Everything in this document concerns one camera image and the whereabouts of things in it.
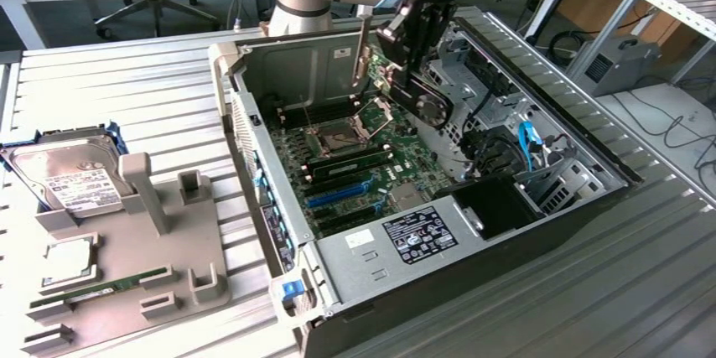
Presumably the green graphics card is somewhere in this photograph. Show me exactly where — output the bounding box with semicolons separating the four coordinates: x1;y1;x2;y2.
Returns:
351;3;455;132

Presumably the metal socket cover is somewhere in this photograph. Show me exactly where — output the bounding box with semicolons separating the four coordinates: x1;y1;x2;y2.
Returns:
347;96;398;142

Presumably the silver disk bay cage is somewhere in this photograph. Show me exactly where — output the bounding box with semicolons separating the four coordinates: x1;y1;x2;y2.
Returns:
424;24;542;153

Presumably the CPU socket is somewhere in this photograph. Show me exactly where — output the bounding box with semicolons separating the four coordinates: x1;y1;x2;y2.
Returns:
306;119;372;158

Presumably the green motherboard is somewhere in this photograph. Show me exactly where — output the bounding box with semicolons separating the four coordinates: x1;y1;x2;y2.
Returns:
267;96;467;242

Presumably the installed RAM stick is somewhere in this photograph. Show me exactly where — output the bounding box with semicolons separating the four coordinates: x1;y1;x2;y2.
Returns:
310;150;394;179

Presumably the brown wooden panel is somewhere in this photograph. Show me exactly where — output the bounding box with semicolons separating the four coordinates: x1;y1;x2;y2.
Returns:
551;0;704;55

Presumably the silver chipset heatsink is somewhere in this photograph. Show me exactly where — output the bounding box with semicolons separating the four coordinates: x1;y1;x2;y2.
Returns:
388;184;428;213

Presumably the blue expansion slot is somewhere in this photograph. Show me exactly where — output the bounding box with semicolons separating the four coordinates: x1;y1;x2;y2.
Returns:
304;180;378;208

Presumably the black fan shroud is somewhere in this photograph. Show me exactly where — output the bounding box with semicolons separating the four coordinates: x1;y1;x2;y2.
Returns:
450;175;547;241

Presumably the black office chair base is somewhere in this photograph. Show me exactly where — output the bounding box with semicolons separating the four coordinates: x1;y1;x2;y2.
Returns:
92;0;220;40

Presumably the silver power supply unit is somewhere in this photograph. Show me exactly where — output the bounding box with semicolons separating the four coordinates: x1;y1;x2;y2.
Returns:
312;196;488;307

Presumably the open PC case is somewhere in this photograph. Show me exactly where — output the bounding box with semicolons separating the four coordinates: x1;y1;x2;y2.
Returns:
207;16;644;358

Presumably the silver hard disk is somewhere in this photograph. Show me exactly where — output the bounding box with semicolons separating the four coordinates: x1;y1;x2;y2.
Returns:
3;135;128;220

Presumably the grey parts rack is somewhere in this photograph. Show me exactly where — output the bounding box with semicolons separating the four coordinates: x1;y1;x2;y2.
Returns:
22;152;236;355

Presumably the silver CPU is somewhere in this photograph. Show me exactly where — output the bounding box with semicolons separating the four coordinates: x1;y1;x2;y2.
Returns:
43;240;96;288

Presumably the green RAM stick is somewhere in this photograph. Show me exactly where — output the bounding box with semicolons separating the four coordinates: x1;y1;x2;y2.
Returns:
28;266;170;309

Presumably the black power wire bundle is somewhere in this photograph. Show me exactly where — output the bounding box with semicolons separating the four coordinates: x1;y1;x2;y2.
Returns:
463;127;531;181

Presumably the blue disk wire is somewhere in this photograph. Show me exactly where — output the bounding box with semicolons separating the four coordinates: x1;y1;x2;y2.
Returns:
518;120;543;174

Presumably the grey box with handle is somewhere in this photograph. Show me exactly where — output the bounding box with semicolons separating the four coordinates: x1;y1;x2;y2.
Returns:
580;36;666;98

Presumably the aluminium frame shelf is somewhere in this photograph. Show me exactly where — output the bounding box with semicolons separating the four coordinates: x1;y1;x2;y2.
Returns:
566;0;716;87

